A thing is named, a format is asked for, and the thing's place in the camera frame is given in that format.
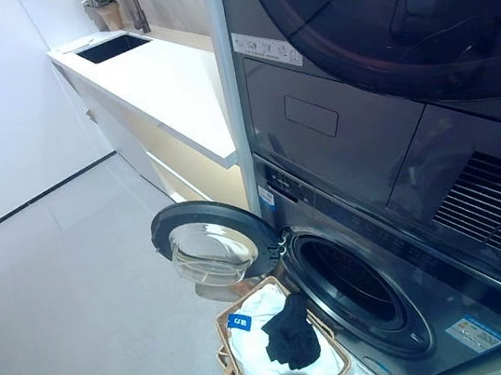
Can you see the black garment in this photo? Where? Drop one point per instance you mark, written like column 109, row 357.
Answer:
column 292, row 337

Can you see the brown wicker laundry basket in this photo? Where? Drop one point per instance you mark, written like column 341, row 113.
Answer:
column 226, row 342

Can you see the round washing machine door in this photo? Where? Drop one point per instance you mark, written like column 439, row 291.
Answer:
column 204, row 225

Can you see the dark grey washing machine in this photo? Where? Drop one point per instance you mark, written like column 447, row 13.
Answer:
column 436, row 292

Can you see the blue fabric tag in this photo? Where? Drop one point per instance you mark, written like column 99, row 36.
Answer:
column 239, row 323

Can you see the blue white energy label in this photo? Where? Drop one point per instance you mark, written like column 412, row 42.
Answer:
column 267, row 200

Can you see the blue bordered info sticker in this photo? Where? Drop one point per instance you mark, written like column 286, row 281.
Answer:
column 482, row 334

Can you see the white counter cabinet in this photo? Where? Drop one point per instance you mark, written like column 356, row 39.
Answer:
column 160, row 88

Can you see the white vertical side panel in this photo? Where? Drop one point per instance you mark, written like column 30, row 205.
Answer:
column 227, row 82

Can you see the dark grey tumble dryer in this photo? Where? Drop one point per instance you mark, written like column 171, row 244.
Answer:
column 363, row 123

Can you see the white instruction sticker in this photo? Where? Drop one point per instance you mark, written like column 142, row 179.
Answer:
column 265, row 49

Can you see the black rectangular sink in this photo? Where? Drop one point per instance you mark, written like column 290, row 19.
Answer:
column 114, row 48

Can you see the metal faucet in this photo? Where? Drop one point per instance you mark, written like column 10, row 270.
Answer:
column 138, row 11

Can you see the beige plant pot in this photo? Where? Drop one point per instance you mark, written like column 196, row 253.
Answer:
column 110, row 16

